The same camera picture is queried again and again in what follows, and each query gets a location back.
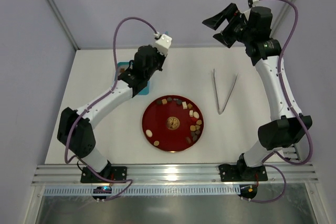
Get teal chocolate box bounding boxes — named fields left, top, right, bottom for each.
left=117, top=61, right=150, bottom=95

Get metal tongs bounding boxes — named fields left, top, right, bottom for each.
left=212, top=68, right=238, bottom=115

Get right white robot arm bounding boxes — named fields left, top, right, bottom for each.
left=202, top=3, right=312, bottom=182

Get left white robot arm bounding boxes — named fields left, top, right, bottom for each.
left=57, top=45, right=168, bottom=183

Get cream rectangular chocolate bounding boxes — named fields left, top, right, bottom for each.
left=182, top=101, right=188, bottom=109

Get white oval chocolate right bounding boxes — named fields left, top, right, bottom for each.
left=193, top=111, right=200, bottom=119

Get white oval chocolate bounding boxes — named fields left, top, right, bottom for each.
left=145, top=130, right=153, bottom=137
left=193, top=111, right=200, bottom=119

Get brown striped chocolate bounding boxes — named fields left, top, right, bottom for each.
left=185, top=137, right=191, bottom=144

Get round red lacquer tray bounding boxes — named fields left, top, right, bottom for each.
left=141, top=94, right=205, bottom=153

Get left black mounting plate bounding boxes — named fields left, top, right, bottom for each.
left=80, top=165, right=127, bottom=184

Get black mounting plate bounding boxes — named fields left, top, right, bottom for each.
left=80, top=165, right=127, bottom=184
left=218, top=164, right=268, bottom=182

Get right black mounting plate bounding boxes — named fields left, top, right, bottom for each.
left=218, top=164, right=268, bottom=182

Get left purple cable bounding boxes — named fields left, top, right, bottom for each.
left=64, top=17, right=158, bottom=202

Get white slotted cable duct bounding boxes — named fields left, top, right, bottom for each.
left=43, top=184, right=240, bottom=196

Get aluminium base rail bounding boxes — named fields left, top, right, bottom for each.
left=32, top=163, right=319, bottom=185

